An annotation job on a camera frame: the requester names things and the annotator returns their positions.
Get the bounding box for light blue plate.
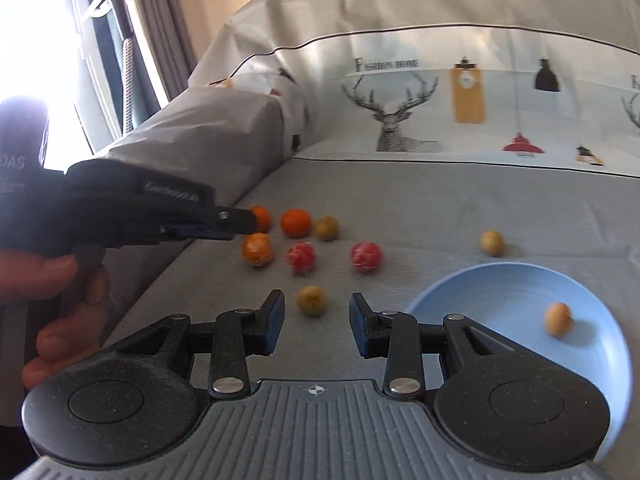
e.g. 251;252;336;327
402;263;628;463

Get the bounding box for yellow green round fruit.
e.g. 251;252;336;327
297;285;327;318

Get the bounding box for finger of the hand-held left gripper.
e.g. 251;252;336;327
214;205;259;236
170;224;237;242

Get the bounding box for grey curtain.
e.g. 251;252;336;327
112;0;202;137

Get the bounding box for person's left hand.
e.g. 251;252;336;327
0;249;112;392

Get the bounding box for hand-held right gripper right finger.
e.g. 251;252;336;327
348;292;522;400

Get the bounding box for orange with pale patches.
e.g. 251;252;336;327
241;233;275;268

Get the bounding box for red mottled round fruit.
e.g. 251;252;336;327
349;241;385;275
286;241;318;276

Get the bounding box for small tan fruit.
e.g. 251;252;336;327
543;302;574;337

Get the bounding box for small orange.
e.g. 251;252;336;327
248;205;272;233

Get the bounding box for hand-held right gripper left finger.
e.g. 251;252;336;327
107;289;287;401

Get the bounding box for round bright orange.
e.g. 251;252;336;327
279;208;313;239

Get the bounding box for grey bed sheet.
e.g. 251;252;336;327
97;147;640;480

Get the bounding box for grey pillow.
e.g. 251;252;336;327
94;69;310;211

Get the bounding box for deer print quilt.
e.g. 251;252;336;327
187;0;640;179

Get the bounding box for brownish green round fruit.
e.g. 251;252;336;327
314;216;341;242

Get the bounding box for pale yellow round fruit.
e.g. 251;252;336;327
479;230;507;258

